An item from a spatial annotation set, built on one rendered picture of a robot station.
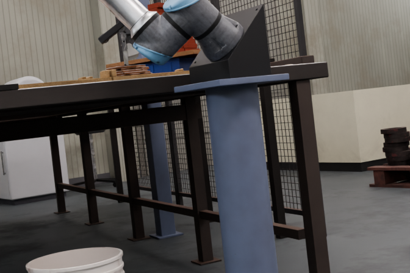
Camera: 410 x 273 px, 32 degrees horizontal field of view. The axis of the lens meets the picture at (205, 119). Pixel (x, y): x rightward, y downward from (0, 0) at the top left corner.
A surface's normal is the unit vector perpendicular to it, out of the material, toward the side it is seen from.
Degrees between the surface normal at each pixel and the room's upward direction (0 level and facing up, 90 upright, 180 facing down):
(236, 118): 90
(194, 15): 111
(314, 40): 90
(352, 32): 90
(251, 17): 47
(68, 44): 90
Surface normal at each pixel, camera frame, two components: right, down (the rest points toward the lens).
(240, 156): 0.03, 0.01
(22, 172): 0.55, -0.05
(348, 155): -0.84, 0.11
